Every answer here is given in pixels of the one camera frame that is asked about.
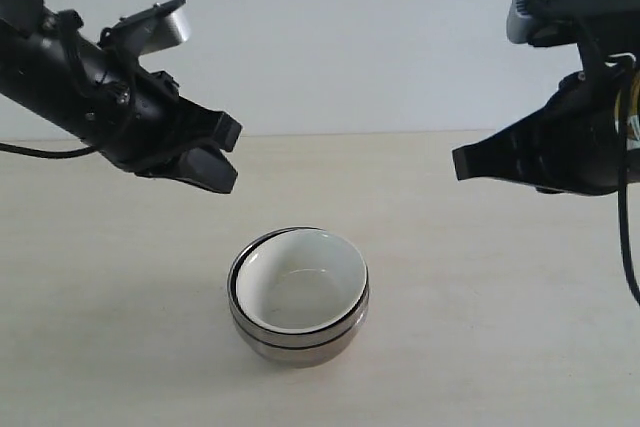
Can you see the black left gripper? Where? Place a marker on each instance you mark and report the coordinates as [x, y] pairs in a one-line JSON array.
[[137, 120]]

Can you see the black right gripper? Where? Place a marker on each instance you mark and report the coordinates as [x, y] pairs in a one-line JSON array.
[[585, 141]]

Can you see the white ceramic bowl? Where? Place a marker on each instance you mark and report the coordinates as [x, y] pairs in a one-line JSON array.
[[300, 282]]

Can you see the ribbed stainless steel bowl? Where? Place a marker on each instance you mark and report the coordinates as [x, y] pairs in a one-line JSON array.
[[235, 292]]

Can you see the plain stainless steel bowl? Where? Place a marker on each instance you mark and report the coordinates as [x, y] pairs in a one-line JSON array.
[[302, 350]]

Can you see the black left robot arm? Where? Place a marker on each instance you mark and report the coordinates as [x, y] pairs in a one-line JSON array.
[[33, 72]]

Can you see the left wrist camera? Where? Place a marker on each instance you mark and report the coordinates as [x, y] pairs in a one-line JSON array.
[[160, 27]]

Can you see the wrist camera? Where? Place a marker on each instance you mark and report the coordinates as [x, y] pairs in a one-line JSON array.
[[160, 27], [612, 24]]

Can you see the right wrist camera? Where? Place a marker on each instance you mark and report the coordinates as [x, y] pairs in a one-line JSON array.
[[612, 24]]

